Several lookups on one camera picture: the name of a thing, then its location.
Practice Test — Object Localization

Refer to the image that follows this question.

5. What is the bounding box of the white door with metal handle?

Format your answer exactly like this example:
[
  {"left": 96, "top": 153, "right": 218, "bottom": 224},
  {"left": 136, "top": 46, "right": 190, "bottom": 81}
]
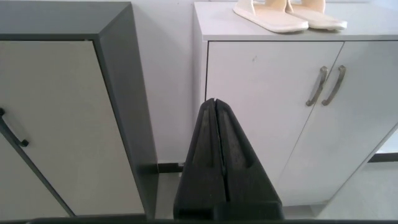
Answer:
[
  {"left": 276, "top": 40, "right": 398, "bottom": 207},
  {"left": 205, "top": 40, "right": 345, "bottom": 191}
]

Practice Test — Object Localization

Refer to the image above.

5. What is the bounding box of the dark grey cabinet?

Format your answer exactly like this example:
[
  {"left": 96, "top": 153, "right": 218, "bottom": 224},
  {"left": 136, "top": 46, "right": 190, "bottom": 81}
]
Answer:
[{"left": 0, "top": 1, "right": 160, "bottom": 220}]

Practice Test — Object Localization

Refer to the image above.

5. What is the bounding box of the white door with black handle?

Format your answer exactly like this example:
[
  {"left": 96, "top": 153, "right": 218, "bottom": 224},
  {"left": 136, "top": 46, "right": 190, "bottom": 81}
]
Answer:
[{"left": 0, "top": 40, "right": 146, "bottom": 217}]

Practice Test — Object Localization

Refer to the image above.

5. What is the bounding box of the white cabinet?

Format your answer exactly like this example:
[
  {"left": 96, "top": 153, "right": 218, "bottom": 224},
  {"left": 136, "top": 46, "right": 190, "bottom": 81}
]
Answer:
[{"left": 192, "top": 1, "right": 398, "bottom": 218}]

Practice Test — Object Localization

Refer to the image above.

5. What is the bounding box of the white cabinet door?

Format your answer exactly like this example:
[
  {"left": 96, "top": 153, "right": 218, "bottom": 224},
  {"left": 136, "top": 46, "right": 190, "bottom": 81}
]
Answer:
[{"left": 0, "top": 132, "right": 71, "bottom": 221}]

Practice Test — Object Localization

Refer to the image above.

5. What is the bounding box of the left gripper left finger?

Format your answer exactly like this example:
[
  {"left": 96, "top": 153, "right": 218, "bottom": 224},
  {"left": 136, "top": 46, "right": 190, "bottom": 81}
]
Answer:
[{"left": 173, "top": 98, "right": 228, "bottom": 220}]

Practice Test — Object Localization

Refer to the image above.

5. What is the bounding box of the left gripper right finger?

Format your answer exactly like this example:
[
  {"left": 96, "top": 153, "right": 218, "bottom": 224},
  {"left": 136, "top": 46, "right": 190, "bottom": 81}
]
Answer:
[{"left": 213, "top": 98, "right": 285, "bottom": 220}]

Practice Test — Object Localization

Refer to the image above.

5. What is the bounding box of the cream slipper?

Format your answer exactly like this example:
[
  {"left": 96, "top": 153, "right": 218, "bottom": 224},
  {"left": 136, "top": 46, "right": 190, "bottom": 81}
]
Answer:
[
  {"left": 232, "top": 0, "right": 310, "bottom": 34},
  {"left": 285, "top": 0, "right": 348, "bottom": 32}
]

